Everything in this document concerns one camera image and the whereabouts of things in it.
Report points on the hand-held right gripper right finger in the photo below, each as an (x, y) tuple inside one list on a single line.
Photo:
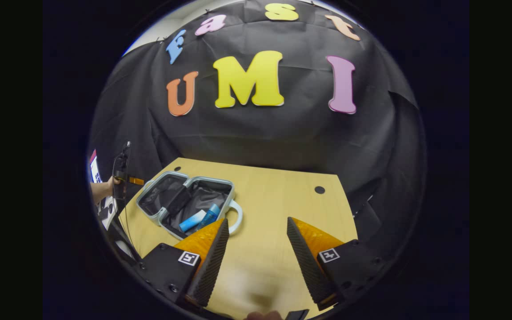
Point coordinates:
[(307, 262)]

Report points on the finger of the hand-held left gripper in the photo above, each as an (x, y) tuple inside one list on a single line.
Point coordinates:
[(136, 181)]

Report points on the white blue skin care tube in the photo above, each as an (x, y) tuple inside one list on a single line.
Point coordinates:
[(192, 221)]

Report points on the black white checkered board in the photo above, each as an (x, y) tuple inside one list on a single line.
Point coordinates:
[(107, 211)]

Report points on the white printed poster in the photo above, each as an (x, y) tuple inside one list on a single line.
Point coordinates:
[(95, 169)]

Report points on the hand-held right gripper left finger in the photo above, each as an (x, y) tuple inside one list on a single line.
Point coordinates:
[(214, 262)]

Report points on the shiny blue skin care bottle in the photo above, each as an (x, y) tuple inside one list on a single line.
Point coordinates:
[(209, 215)]

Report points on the pale blue small suitcase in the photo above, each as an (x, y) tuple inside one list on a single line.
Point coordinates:
[(202, 191)]

